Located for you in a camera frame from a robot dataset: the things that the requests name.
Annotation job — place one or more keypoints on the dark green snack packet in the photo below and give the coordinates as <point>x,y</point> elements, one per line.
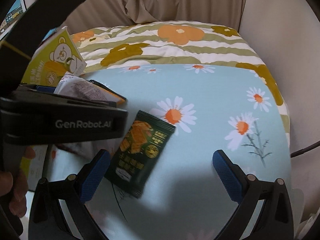
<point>138,153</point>

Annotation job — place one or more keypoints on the floral striped duvet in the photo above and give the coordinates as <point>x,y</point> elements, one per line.
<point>174,42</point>

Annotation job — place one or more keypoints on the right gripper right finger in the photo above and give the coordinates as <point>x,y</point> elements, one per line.
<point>275,220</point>

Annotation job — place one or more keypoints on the framed houses picture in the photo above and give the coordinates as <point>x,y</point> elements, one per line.
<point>15,12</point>

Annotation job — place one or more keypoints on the beige curtain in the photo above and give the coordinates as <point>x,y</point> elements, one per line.
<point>112,13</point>

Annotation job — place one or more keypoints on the person left hand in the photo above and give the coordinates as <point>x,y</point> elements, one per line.
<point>18,203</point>

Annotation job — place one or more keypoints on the daisy print tablecloth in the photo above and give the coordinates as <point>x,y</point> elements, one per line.
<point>212,108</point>

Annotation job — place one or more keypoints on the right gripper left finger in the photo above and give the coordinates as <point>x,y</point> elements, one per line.
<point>47,220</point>

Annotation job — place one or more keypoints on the green cardboard box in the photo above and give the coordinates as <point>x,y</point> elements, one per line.
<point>56,56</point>

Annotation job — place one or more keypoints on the white cartoon snack bag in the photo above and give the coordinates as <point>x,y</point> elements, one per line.
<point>74,86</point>

